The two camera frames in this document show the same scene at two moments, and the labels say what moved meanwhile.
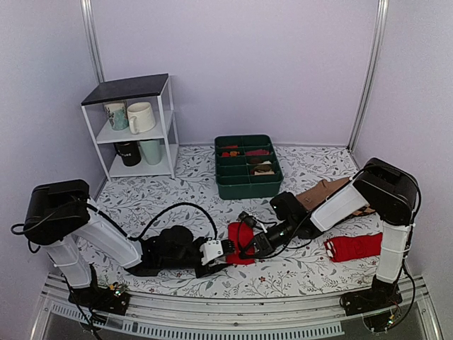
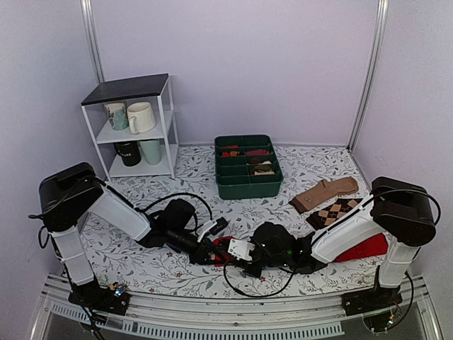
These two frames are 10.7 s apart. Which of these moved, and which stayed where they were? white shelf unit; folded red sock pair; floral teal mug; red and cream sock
Moved: red and cream sock
Stayed: folded red sock pair; white shelf unit; floral teal mug
